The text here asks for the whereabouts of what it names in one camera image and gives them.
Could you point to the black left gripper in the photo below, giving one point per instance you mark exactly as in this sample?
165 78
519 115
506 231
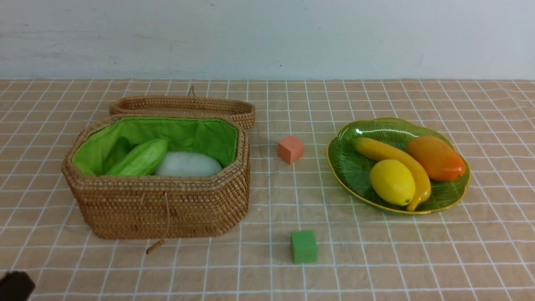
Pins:
16 286

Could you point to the light green cabbage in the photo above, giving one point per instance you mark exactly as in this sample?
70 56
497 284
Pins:
142 160

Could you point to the white radish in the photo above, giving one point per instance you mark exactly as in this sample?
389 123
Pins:
188 164

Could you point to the yellow banana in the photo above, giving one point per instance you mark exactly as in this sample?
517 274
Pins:
378 151

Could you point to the yellow lemon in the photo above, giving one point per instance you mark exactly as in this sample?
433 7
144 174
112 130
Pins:
393 182

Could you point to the orange mango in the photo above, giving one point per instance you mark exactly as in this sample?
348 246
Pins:
438 159

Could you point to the woven wicker basket green lining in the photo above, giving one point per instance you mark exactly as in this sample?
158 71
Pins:
159 207

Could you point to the woven wicker basket lid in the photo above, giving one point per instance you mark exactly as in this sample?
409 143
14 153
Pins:
240 112

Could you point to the green foam cube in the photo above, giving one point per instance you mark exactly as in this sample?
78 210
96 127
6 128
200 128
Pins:
304 247

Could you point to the orange foam cube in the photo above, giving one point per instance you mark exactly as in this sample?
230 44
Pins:
290 149

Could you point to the green glass leaf plate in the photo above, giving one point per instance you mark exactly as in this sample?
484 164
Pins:
351 169

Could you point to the beige checkered tablecloth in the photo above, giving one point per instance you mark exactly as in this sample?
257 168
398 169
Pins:
480 250

